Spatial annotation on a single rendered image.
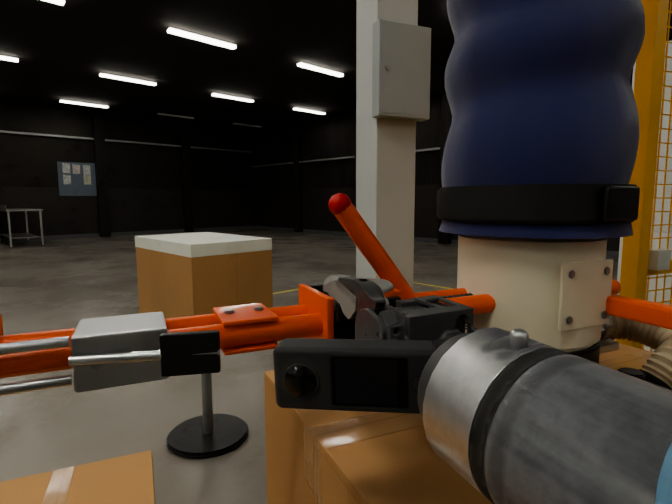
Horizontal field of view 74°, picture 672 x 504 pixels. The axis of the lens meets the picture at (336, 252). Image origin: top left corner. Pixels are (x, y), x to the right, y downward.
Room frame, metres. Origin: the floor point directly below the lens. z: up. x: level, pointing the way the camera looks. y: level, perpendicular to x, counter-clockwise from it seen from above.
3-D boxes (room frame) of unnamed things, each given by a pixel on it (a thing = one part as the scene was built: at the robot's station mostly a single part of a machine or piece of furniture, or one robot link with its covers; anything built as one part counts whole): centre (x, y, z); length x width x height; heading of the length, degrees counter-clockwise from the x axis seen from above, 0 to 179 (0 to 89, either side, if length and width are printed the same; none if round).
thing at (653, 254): (1.30, -0.95, 1.02); 0.06 x 0.03 x 0.06; 114
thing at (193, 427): (2.14, 0.65, 0.31); 0.40 x 0.40 x 0.62
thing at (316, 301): (0.46, -0.01, 1.08); 0.10 x 0.08 x 0.06; 24
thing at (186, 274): (2.14, 0.65, 0.82); 0.60 x 0.40 x 0.40; 44
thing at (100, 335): (0.37, 0.18, 1.07); 0.07 x 0.07 x 0.04; 24
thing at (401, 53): (1.55, -0.22, 1.62); 0.20 x 0.05 x 0.30; 114
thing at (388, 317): (0.33, -0.07, 1.08); 0.12 x 0.09 x 0.08; 24
